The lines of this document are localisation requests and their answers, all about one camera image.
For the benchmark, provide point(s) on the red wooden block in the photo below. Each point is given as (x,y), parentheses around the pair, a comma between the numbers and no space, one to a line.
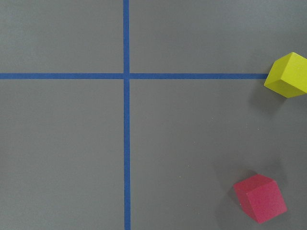
(260,198)

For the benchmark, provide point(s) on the yellow wooden block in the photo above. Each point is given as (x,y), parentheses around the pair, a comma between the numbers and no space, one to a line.
(288,76)

